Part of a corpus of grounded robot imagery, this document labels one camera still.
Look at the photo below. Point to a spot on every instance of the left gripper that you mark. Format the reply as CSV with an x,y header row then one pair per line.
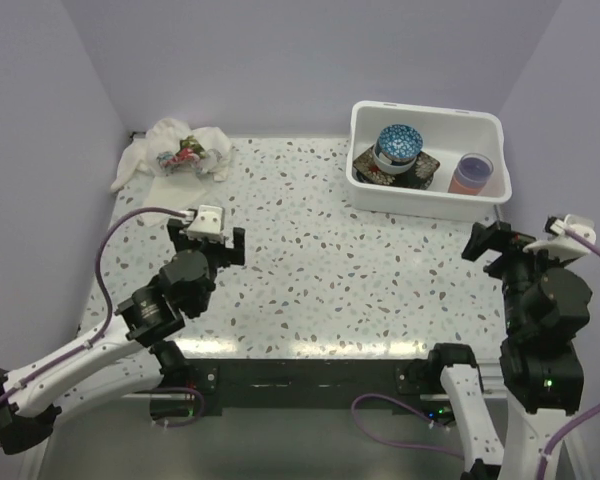
x,y
229,255

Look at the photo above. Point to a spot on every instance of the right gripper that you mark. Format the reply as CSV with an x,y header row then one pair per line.
x,y
513,245

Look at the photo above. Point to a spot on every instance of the orange plastic cup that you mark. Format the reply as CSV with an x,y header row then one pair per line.
x,y
460,184

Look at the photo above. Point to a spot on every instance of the clear glass cup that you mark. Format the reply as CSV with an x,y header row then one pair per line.
x,y
472,173

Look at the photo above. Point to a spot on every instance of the black floral square plate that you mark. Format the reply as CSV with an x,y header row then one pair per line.
x,y
419,176

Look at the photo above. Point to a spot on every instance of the cream bowl blue pattern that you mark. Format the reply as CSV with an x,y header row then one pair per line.
x,y
387,164

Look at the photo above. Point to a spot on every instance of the blue patterned small bowl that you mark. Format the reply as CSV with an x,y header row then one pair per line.
x,y
399,143

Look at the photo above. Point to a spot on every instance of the purple plastic cup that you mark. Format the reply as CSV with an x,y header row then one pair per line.
x,y
475,166

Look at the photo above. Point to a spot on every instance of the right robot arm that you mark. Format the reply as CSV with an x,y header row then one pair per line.
x,y
545,306

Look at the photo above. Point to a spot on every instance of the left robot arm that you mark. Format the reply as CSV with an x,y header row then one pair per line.
x,y
180,290

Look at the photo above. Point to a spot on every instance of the white plastic bin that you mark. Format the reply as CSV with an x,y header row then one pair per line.
x,y
448,134

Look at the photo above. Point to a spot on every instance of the white floral cloth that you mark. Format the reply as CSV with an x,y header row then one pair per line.
x,y
181,161

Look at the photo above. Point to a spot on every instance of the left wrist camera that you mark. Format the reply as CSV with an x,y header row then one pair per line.
x,y
207,224

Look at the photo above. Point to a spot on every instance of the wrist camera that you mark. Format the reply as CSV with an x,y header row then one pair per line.
x,y
207,224
569,238

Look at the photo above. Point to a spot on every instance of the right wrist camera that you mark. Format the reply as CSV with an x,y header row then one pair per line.
x,y
569,238

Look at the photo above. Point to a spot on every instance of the aluminium frame rail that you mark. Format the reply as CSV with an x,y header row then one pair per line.
x,y
492,381

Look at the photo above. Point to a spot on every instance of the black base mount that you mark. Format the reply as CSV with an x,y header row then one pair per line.
x,y
307,384

